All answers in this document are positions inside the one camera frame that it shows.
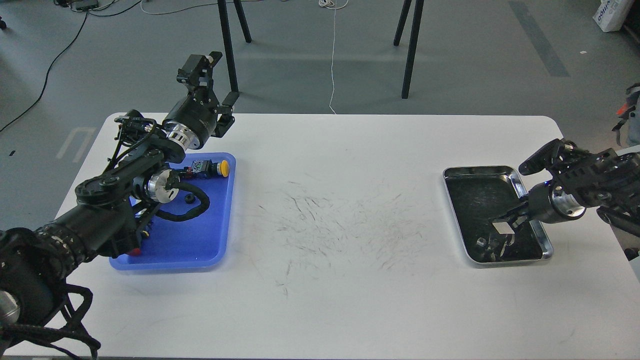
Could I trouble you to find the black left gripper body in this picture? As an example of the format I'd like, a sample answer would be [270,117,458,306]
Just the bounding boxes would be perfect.
[162,96,223,151]

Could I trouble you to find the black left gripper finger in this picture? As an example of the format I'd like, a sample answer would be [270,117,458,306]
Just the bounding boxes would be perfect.
[176,51,223,106]
[212,91,240,138]

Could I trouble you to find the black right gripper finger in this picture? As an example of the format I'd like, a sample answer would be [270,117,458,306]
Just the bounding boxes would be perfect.
[491,213,530,235]
[488,200,530,223]

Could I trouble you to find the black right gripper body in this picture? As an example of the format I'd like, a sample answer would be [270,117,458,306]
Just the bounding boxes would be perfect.
[526,183,586,224]

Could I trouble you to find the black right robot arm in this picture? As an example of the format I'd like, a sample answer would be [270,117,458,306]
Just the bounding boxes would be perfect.
[491,139,640,240]

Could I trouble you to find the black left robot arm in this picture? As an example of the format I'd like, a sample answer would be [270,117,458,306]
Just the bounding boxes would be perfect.
[0,51,239,360]

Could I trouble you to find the industrial push button assembly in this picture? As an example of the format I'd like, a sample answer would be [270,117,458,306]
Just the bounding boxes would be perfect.
[135,159,231,240]

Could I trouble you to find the silver metal tray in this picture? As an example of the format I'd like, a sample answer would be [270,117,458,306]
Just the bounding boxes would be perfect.
[442,165,554,268]

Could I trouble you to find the black table legs left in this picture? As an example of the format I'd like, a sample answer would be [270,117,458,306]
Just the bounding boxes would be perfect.
[217,0,252,96]

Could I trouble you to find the black table legs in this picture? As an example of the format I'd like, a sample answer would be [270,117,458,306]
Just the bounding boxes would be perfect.
[393,0,425,100]
[217,0,252,96]

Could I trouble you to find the blue plastic tray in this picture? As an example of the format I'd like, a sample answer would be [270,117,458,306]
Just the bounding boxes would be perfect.
[109,152,236,271]

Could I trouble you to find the black table legs right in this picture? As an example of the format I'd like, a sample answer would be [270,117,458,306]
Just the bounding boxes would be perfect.
[393,0,425,100]

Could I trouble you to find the black cable on floor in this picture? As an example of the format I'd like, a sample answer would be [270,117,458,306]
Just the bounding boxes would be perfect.
[0,0,143,134]

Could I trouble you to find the white cable on floor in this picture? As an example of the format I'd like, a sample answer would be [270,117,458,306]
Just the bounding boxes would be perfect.
[318,0,349,115]

